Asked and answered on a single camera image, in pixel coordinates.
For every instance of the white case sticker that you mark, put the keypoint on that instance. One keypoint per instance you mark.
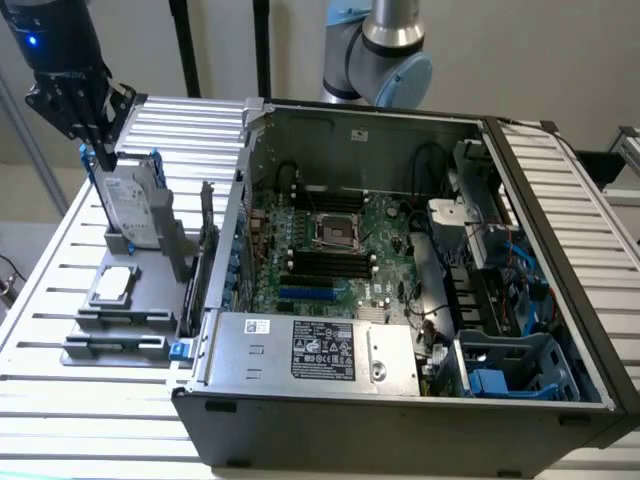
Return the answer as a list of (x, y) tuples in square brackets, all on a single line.
[(359, 135)]

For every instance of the silver chipset heatsink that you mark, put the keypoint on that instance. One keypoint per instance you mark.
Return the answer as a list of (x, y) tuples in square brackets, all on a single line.
[(373, 313)]

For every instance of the grey air shroud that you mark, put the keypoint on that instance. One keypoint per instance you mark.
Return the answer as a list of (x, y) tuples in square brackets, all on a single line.
[(429, 275)]

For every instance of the blue grey disk bay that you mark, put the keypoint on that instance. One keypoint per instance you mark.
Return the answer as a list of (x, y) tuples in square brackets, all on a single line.
[(515, 365)]

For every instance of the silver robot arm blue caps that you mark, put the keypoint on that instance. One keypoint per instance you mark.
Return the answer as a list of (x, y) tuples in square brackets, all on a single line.
[(372, 50)]

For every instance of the black RAM stick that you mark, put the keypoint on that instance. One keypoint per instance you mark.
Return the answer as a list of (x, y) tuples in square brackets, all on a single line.
[(127, 314), (112, 341)]

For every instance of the grey parts rack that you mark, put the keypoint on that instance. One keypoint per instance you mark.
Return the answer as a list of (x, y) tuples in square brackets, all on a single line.
[(165, 280)]

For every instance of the grey fan housing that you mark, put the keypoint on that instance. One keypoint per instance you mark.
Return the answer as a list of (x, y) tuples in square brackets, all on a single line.
[(446, 217)]

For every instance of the CPU socket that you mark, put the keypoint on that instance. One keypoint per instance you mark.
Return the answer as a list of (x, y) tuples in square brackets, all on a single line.
[(336, 231)]

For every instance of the graphics card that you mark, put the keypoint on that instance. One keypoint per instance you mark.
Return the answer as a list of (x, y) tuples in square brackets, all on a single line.
[(202, 260)]

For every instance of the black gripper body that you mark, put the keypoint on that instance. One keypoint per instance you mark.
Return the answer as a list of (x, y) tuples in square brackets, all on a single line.
[(55, 40)]

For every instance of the green motherboard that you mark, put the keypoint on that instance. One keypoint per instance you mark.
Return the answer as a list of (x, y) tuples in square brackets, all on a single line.
[(320, 260)]

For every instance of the black open PC case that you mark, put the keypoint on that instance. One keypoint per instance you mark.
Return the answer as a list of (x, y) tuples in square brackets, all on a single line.
[(400, 430)]

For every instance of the aluminium frame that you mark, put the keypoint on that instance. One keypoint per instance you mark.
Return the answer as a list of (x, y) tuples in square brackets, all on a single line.
[(622, 150)]

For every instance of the silver CPU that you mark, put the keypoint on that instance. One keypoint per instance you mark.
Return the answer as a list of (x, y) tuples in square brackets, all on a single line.
[(116, 285)]

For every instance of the blue case latch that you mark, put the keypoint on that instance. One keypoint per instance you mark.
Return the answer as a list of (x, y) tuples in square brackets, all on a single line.
[(180, 350)]

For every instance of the silver hard disk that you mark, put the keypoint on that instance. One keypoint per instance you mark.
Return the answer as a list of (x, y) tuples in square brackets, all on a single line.
[(130, 205)]

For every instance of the black expansion slot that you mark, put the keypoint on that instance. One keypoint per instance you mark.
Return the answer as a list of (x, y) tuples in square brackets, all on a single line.
[(305, 306), (306, 280)]

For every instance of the blue disk caddy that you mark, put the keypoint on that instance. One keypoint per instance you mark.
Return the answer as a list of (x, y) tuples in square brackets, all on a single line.
[(159, 170)]

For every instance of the black pole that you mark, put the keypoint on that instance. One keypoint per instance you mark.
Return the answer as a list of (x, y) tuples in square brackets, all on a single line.
[(185, 45), (262, 45)]

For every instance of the black box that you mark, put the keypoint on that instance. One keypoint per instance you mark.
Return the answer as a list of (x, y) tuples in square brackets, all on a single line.
[(600, 167)]

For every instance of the black RAM slot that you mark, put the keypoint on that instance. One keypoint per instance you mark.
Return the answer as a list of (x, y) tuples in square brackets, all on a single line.
[(327, 198), (332, 254), (332, 273), (332, 267), (327, 209), (327, 192), (332, 260)]

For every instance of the blue expansion slot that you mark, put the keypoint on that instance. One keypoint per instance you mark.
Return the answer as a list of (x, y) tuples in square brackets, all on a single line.
[(306, 293)]

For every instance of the silver power supply unit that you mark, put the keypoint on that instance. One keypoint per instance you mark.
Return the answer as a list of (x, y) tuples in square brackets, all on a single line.
[(310, 350)]

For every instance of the grey metal drive cage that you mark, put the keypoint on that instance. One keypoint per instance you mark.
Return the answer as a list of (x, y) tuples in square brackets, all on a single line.
[(475, 200)]

